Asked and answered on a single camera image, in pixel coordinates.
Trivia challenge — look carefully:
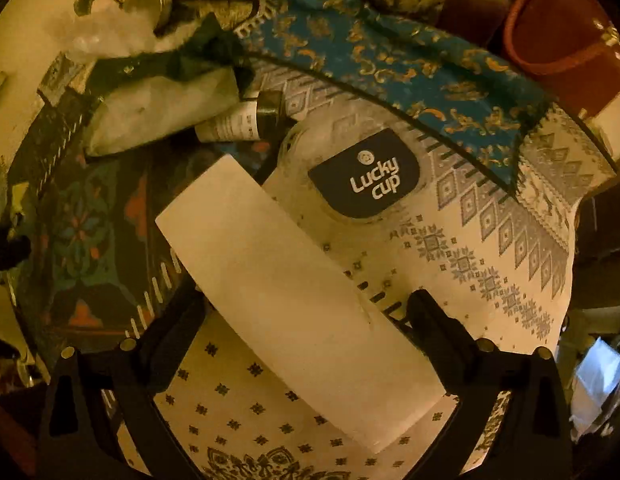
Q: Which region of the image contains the white crumpled wrapper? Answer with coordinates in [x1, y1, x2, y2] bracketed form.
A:
[84, 66, 241, 157]

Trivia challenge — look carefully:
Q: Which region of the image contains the brown jar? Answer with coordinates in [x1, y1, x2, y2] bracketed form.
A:
[435, 0, 516, 37]

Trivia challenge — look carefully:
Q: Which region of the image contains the red thermos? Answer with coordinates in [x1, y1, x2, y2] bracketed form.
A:
[504, 0, 620, 122]

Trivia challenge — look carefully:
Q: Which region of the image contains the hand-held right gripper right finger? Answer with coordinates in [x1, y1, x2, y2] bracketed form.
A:
[404, 288, 574, 480]

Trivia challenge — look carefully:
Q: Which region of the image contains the long white box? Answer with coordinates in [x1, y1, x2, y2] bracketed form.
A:
[155, 155, 449, 455]

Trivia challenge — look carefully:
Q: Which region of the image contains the small white label bottle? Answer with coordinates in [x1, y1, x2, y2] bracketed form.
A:
[194, 90, 287, 144]

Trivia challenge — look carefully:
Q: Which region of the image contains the crumpled clear plastic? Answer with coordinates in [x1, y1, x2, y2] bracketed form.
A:
[44, 6, 161, 59]

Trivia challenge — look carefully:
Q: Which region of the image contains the table with patchwork cloth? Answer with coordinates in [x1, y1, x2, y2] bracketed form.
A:
[5, 0, 620, 480]

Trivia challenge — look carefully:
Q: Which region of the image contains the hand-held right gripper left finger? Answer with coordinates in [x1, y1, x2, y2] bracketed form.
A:
[36, 284, 207, 480]

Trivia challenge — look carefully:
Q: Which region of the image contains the dark green wrapper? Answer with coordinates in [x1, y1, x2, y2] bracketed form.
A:
[179, 14, 251, 97]

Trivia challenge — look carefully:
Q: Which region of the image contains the clear cup with dark label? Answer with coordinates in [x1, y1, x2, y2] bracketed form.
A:
[262, 107, 431, 257]

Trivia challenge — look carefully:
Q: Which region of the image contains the metal cup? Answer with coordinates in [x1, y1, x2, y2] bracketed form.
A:
[124, 0, 179, 27]

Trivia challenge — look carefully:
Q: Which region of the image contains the white plastic bag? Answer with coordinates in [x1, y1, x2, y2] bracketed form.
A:
[571, 336, 620, 442]

